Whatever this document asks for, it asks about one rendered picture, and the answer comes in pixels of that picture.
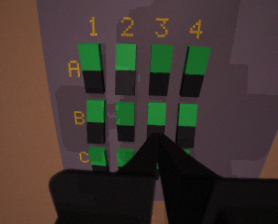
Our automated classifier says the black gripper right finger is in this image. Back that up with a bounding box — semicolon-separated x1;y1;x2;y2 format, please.
158;133;278;224

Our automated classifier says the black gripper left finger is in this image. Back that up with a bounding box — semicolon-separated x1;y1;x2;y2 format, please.
49;133;159;224

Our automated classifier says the grey switch panel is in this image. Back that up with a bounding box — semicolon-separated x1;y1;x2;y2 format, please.
36;0;278;179

